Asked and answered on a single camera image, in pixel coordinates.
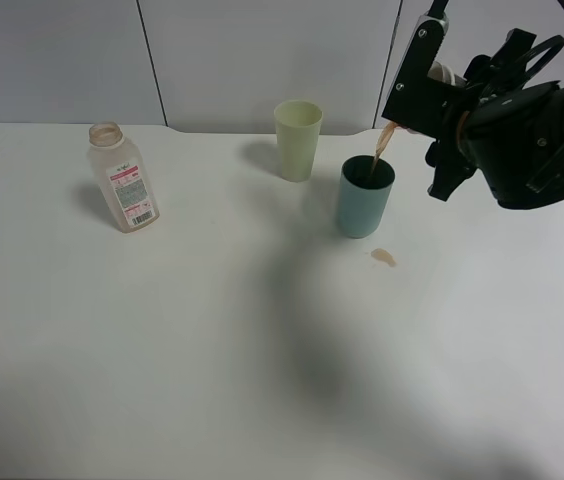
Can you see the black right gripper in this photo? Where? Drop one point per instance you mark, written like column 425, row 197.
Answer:
column 495, row 108

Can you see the blue white sleeved cup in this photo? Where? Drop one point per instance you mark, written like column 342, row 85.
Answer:
column 444, row 75

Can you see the clear plastic drink bottle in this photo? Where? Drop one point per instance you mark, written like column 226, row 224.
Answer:
column 121, row 175

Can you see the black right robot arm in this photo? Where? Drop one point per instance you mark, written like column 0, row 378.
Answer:
column 523, row 179

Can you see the teal plastic cup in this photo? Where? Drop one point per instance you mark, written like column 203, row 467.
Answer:
column 364, row 188

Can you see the brown spilled drink puddle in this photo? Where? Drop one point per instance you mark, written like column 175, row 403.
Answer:
column 383, row 256

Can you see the pale green plastic cup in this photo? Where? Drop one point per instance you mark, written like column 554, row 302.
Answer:
column 298, row 124

